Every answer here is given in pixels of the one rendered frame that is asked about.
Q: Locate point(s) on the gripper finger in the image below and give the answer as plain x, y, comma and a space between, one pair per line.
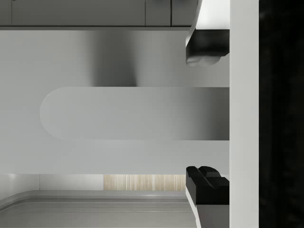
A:
211, 192
209, 42

